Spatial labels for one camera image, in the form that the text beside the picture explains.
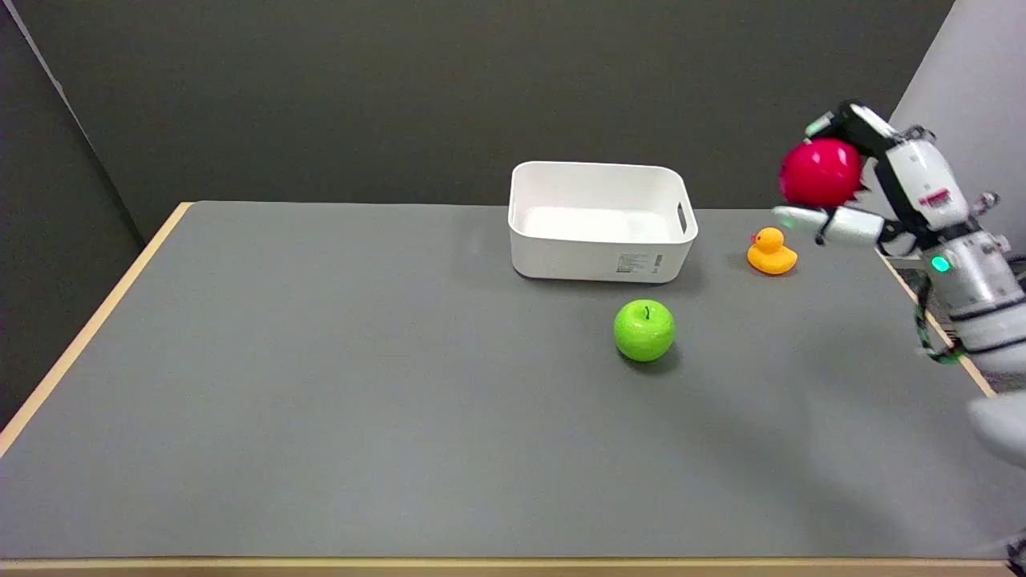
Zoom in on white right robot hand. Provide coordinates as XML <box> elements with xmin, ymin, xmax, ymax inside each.
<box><xmin>771</xmin><ymin>100</ymin><xmax>1001</xmax><ymax>259</ymax></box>

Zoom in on red apple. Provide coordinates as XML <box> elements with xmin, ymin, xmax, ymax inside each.
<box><xmin>779</xmin><ymin>137</ymin><xmax>865</xmax><ymax>209</ymax></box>

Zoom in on white plastic box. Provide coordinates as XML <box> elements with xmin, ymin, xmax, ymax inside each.
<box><xmin>508</xmin><ymin>161</ymin><xmax>699</xmax><ymax>284</ymax></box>

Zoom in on yellow rubber duck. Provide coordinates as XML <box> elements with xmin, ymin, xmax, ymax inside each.
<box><xmin>746</xmin><ymin>227</ymin><xmax>799</xmax><ymax>276</ymax></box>

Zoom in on green apple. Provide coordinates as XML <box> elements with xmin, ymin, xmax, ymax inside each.
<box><xmin>613</xmin><ymin>299</ymin><xmax>677</xmax><ymax>363</ymax></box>

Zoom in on black green robot cable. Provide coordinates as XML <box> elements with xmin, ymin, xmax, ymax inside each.
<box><xmin>915</xmin><ymin>276</ymin><xmax>967</xmax><ymax>365</ymax></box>

